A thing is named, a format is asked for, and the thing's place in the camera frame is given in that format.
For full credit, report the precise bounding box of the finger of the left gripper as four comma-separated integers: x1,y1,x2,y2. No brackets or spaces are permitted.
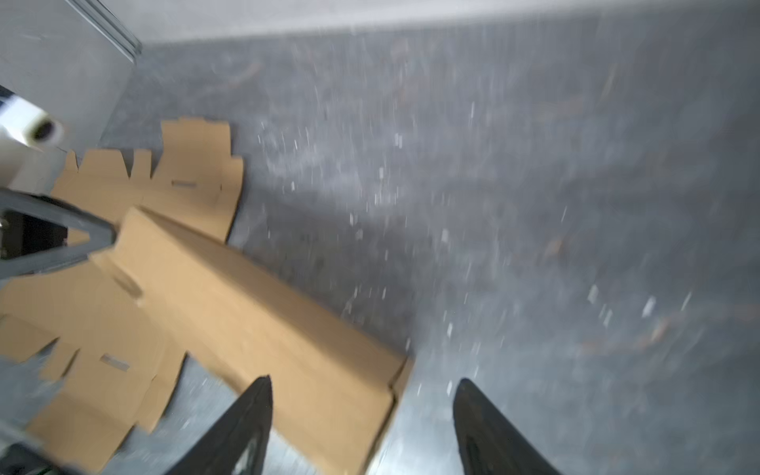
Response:
1,188,117,280

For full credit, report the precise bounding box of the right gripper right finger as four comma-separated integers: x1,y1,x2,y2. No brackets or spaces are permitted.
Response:
452,378,559,475

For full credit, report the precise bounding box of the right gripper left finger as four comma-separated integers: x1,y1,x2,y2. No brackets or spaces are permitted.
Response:
167,376,273,475

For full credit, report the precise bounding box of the cardboard box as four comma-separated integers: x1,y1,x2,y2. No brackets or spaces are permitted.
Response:
1,118,243,473
95,208,413,474

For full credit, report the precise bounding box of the aluminium frame profile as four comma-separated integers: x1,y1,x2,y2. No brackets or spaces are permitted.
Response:
67,0,143,61

